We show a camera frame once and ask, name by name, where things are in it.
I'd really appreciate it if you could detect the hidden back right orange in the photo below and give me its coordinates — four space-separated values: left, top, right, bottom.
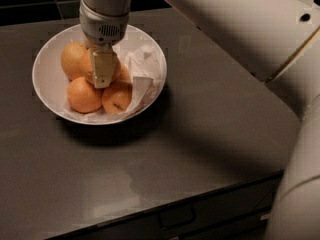
117 64 131 82

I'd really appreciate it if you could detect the lower drawer with metal handle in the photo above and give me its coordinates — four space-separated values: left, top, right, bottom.
178 207 270 240

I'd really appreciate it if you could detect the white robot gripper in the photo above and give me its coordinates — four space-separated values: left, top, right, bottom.
79 0 129 89

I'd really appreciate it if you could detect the dark drawer front with handle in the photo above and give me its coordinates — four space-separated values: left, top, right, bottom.
48 172 283 240

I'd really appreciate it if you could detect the white paper liner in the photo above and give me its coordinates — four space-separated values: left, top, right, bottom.
63 41 167 125

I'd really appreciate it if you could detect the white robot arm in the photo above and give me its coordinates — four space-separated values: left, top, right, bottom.
164 0 320 240

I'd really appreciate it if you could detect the white bowl with oranges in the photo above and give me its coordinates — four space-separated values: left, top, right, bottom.
32 25 160 122

